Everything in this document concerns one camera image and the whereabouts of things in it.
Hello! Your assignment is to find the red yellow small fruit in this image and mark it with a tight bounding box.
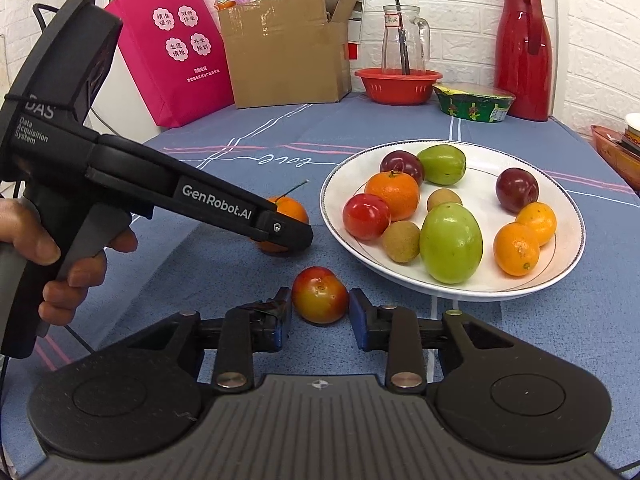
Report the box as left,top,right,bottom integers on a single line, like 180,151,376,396
292,266,349,325

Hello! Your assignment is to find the orange bowl stack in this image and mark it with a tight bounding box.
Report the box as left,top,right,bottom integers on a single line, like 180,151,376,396
590,125,640,192

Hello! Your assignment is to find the red cherry tomato fruit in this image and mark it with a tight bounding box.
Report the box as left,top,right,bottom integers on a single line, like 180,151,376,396
343,193,392,242

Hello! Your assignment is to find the red thermos jug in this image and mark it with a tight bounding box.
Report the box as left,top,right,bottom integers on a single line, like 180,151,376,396
495,0,552,122

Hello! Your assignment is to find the glass pitcher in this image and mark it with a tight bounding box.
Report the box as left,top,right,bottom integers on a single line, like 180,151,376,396
382,0,431,75

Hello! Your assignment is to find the orange mandarin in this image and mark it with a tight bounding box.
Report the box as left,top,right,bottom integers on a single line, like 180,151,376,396
364,171,420,221

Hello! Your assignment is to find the white plate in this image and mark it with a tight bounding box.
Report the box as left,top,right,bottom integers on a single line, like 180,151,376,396
320,140,586,301

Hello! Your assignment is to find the white appliance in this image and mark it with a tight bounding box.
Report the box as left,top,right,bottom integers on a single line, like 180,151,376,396
87,0,162,143

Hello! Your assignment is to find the cardboard box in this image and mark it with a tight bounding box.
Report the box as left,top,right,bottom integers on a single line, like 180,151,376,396
218,0,357,108

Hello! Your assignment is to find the blue checked tablecloth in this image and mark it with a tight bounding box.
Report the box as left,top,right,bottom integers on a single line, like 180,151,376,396
1,94,639,474

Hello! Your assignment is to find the dark red plum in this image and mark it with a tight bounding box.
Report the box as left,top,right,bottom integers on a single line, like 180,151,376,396
378,150,424,185
496,168,539,214

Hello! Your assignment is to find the large green jujube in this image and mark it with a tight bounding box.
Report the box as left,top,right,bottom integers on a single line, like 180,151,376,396
420,203,484,285

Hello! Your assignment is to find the black straw in pitcher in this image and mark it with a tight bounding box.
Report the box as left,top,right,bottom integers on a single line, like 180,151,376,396
395,0,410,75

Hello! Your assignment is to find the pink tote bag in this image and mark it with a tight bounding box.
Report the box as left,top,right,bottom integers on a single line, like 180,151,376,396
106,0,234,128

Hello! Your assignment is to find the green instant noodle bowl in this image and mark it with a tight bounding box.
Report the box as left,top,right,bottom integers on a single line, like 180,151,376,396
433,82,515,122

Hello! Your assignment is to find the yellow orange kumquat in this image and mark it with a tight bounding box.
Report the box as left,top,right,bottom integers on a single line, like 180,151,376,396
492,222,540,278

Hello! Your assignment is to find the mandarin with stem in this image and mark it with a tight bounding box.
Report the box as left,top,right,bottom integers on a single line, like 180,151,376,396
257,180,309,254

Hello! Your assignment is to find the white cup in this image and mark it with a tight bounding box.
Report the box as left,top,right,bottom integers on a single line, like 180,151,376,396
624,112,640,148

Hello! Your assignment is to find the brown longan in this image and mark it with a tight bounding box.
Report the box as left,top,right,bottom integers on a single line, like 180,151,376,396
382,220,420,263
426,188,462,211

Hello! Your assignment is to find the red plastic basket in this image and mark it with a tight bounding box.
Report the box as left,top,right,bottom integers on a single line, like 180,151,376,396
355,68,442,106

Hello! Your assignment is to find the small green jujube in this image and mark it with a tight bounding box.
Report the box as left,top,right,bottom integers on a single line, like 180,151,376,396
416,144,466,186

